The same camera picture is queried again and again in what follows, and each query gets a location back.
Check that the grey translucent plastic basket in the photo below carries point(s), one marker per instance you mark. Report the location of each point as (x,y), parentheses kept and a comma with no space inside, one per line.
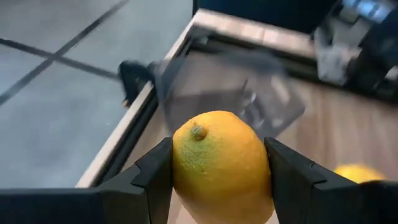
(199,93)

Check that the dark table clamp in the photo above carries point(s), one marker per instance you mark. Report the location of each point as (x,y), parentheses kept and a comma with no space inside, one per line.
(133,77)

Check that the yellow lemon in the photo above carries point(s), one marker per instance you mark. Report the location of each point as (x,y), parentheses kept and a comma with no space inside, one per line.
(357,174)
(220,168)

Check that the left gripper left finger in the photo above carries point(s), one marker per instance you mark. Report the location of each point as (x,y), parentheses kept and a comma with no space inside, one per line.
(124,202)

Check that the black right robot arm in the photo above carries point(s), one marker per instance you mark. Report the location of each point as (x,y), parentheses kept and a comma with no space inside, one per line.
(379,53)

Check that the black aluminium table frame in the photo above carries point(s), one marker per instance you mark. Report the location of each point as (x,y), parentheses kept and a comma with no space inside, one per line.
(130,140)

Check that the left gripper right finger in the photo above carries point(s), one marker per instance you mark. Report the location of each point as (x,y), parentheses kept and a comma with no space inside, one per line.
(311,202)

